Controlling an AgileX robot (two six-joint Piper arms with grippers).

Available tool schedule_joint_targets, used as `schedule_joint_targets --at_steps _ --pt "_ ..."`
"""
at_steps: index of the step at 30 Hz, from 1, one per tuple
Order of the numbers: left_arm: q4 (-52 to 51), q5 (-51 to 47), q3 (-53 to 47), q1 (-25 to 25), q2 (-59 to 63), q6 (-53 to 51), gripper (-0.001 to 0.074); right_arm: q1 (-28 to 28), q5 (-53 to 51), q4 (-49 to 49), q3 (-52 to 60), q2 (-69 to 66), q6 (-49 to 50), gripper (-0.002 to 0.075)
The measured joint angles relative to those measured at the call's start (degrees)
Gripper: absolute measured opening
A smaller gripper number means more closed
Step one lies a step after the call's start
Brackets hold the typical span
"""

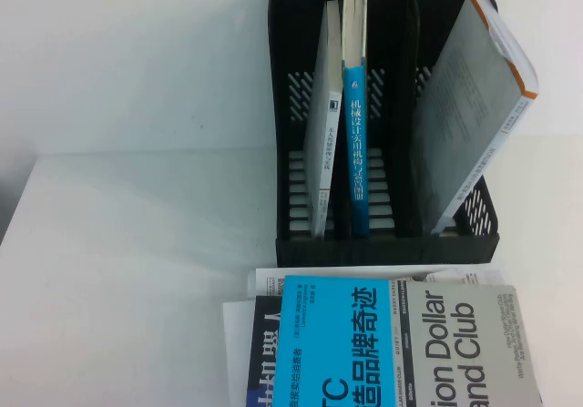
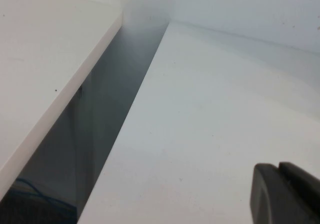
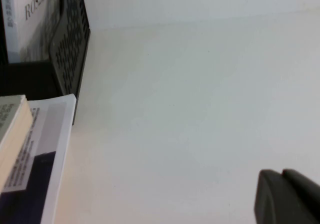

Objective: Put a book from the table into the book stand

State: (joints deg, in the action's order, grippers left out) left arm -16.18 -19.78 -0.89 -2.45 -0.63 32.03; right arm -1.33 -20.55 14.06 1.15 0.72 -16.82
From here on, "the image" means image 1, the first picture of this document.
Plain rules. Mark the dark robot textbook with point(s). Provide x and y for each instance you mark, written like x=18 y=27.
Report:
x=266 y=357

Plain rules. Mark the blue and grey paperback book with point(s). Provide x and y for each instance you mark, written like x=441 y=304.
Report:
x=410 y=357

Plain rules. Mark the white book with orange edge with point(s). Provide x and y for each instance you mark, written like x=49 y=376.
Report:
x=464 y=106

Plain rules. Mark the thin white paperback book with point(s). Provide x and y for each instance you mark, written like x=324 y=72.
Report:
x=325 y=106

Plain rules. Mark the black plastic book stand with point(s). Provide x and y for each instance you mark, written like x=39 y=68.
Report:
x=314 y=252

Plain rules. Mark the blue hardcover book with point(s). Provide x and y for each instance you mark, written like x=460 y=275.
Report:
x=357 y=152

